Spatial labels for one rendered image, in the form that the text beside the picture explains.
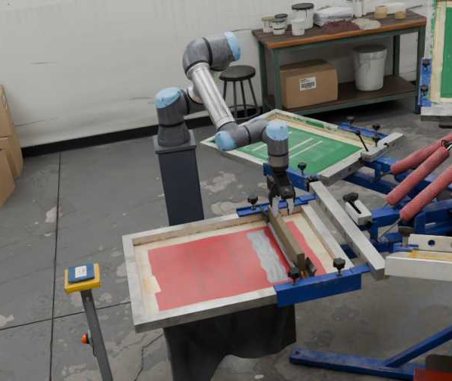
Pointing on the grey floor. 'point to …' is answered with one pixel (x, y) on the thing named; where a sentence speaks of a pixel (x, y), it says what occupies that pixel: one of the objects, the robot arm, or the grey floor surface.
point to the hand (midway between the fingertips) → (283, 214)
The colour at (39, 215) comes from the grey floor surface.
